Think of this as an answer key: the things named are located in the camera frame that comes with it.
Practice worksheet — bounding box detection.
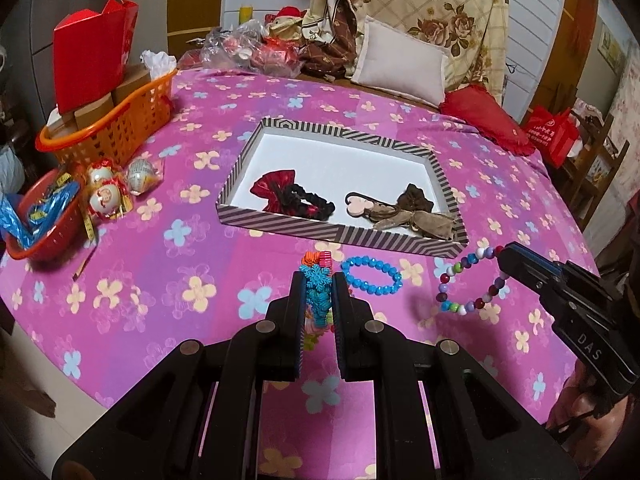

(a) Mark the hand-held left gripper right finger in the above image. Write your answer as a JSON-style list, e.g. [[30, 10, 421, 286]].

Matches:
[[331, 271, 576, 480]]

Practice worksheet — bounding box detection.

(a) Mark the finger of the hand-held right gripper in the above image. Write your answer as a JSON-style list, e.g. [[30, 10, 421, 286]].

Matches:
[[497, 241, 564, 287], [500, 261, 549, 307]]

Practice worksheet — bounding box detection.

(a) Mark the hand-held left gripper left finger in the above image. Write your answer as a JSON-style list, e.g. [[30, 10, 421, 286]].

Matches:
[[52, 269, 307, 480]]

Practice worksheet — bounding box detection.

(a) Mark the colourful flower bracelet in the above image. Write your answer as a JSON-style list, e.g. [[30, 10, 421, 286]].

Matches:
[[299, 250, 335, 356]]

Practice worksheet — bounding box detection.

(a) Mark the blue bead bracelet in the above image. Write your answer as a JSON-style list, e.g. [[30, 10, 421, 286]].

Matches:
[[341, 255, 403, 294]]

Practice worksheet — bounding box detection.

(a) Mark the multicolour bead bracelet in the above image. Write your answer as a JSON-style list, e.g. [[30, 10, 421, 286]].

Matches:
[[436, 245, 511, 317]]

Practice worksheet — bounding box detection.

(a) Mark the leopard ribbon hair tie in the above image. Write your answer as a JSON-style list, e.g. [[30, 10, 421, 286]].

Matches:
[[362, 207, 461, 241]]

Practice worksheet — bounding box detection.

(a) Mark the pink mouse hair tie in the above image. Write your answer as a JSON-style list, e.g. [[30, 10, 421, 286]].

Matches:
[[344, 191, 391, 218]]

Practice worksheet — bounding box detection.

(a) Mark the black scrunchie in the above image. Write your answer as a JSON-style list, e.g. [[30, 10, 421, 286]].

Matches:
[[277, 182, 337, 221]]

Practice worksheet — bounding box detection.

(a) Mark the red bow hair clip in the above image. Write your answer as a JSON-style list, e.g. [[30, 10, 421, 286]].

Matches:
[[250, 170, 301, 213]]

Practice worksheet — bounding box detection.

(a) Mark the brown scrunchie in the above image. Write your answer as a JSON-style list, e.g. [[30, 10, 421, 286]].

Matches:
[[390, 183, 435, 213]]

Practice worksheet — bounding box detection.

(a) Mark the striped cardboard box tray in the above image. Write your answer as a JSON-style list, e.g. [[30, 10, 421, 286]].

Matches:
[[216, 117, 469, 259]]

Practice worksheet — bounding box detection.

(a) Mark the person's right hand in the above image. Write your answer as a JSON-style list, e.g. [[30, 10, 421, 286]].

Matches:
[[547, 365, 640, 466]]

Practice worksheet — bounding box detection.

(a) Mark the wooden chair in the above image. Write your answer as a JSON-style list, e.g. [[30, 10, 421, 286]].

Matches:
[[555, 110, 631, 241]]

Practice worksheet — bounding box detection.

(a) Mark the red shopping bag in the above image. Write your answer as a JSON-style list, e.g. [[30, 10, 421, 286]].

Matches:
[[522, 105, 581, 170]]

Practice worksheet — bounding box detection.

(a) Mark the red cushion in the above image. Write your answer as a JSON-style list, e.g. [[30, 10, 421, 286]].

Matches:
[[439, 85, 537, 157]]

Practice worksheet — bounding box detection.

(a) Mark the pink floral bedsheet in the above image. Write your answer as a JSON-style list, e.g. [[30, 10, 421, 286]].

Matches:
[[0, 67, 613, 480]]

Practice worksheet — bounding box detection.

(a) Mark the wrapped egg ornament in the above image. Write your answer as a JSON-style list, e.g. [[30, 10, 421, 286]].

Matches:
[[126, 159, 160, 195]]

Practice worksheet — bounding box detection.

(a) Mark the thin wooden stick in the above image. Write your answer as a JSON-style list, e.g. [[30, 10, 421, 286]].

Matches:
[[72, 250, 94, 281]]

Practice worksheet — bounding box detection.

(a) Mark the painted egg ornament with face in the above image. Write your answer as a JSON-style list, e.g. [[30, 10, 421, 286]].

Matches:
[[89, 182, 125, 218]]

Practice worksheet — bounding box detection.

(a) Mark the yellow measuring tape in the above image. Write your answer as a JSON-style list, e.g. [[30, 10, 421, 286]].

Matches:
[[30, 172, 98, 242]]

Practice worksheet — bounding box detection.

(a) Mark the white pillow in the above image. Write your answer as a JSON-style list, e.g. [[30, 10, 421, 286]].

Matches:
[[350, 16, 450, 107]]

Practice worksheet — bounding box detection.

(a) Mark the orange plastic basket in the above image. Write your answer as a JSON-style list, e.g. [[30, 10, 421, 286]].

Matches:
[[35, 67, 178, 166]]

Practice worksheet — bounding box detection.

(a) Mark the red plastic bowl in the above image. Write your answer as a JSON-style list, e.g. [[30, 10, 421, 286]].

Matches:
[[4, 167, 86, 261]]

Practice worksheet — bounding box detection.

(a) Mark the floral quilt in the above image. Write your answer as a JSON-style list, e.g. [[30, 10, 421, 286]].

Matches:
[[299, 0, 511, 96]]

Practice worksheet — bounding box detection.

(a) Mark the clear plastic bag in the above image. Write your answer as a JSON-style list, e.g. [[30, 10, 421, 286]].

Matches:
[[200, 20, 306, 78]]

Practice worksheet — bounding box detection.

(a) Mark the brown cardboard box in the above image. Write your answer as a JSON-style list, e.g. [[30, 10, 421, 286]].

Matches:
[[74, 92, 117, 132], [112, 62, 152, 107]]

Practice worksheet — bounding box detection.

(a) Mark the white tissue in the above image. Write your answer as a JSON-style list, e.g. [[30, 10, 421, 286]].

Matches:
[[140, 50, 177, 78]]

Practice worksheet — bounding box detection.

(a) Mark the plush toy with red hat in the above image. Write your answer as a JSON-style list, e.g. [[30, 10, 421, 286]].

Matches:
[[265, 6, 306, 41]]

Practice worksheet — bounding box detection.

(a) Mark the blue plastic packet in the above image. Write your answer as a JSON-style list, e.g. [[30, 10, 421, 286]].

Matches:
[[0, 180, 81, 248]]

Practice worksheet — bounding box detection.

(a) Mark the wooden door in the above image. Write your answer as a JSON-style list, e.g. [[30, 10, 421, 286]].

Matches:
[[167, 0, 226, 56]]

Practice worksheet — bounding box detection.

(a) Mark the red gift bag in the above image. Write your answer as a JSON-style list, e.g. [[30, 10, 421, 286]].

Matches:
[[52, 0, 140, 116]]

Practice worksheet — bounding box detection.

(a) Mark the wall picture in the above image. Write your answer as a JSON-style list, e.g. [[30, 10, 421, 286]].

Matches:
[[597, 30, 628, 72]]

